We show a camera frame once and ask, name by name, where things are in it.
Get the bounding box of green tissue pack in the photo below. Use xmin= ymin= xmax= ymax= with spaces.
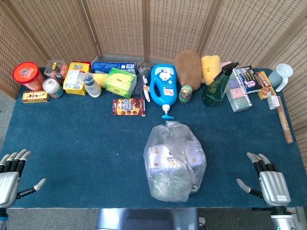
xmin=104 ymin=67 xmax=137 ymax=99

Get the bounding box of woven folding screen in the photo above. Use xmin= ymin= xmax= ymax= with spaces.
xmin=0 ymin=0 xmax=307 ymax=168

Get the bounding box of red cylindrical snack canister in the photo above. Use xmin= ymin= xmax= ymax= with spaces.
xmin=12 ymin=61 xmax=46 ymax=91

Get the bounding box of yellow Lipo biscuit box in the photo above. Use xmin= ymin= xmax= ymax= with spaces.
xmin=62 ymin=62 xmax=92 ymax=96

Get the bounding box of Hello Panda biscuit box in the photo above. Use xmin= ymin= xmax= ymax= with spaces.
xmin=112 ymin=97 xmax=147 ymax=117

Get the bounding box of clear round glass object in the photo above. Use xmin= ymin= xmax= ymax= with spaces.
xmin=137 ymin=60 xmax=152 ymax=77

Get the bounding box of brown capybara plush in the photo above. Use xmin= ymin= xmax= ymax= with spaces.
xmin=174 ymin=50 xmax=203 ymax=91

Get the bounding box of dark blue snack packet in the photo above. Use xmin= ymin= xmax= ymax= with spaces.
xmin=232 ymin=65 xmax=263 ymax=94

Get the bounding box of white orange handled tool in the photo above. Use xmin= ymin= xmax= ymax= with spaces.
xmin=142 ymin=74 xmax=151 ymax=103

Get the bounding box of small yellow red box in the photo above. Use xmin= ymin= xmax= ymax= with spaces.
xmin=22 ymin=90 xmax=50 ymax=104

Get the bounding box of clear bottle with blue cap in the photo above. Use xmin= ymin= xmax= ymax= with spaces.
xmin=83 ymin=73 xmax=102 ymax=98

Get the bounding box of clear plastic bag with goods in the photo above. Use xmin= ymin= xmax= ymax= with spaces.
xmin=143 ymin=120 xmax=207 ymax=202

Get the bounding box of small jar with white lid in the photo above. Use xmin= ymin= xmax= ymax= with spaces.
xmin=42 ymin=78 xmax=65 ymax=99

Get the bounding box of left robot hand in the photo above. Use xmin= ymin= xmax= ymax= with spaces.
xmin=0 ymin=149 xmax=47 ymax=208

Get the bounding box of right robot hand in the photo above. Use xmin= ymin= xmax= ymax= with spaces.
xmin=236 ymin=152 xmax=292 ymax=207

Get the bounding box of green painted egg toy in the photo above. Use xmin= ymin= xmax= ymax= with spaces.
xmin=178 ymin=84 xmax=193 ymax=104

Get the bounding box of yellow sponge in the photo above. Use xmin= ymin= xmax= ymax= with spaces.
xmin=92 ymin=73 xmax=110 ymax=88

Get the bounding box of clear box with red contents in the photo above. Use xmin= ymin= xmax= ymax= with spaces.
xmin=44 ymin=59 xmax=69 ymax=85

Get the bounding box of green spray bottle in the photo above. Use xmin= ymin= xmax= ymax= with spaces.
xmin=201 ymin=62 xmax=240 ymax=108

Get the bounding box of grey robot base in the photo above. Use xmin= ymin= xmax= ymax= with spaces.
xmin=95 ymin=207 xmax=201 ymax=230

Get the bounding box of pastel tissue multipack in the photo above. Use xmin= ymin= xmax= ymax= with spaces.
xmin=224 ymin=71 xmax=253 ymax=113

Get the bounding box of blue table cloth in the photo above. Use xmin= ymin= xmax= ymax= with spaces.
xmin=0 ymin=68 xmax=307 ymax=209

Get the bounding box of yellow red snack box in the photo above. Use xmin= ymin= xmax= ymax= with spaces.
xmin=254 ymin=70 xmax=277 ymax=100

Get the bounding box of small white box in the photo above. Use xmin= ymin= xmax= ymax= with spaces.
xmin=267 ymin=95 xmax=282 ymax=111

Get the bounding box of blue flat box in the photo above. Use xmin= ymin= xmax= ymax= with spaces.
xmin=91 ymin=62 xmax=137 ymax=75

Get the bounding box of dark grey cloth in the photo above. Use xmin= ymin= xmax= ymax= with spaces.
xmin=130 ymin=75 xmax=144 ymax=99

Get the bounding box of yellow plush toy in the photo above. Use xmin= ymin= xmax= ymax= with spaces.
xmin=201 ymin=55 xmax=222 ymax=86

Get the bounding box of light blue plastic mug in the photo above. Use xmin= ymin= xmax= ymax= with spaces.
xmin=268 ymin=63 xmax=294 ymax=92

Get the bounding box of blue detergent pump bottle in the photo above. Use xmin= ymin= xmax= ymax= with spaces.
xmin=150 ymin=63 xmax=178 ymax=120

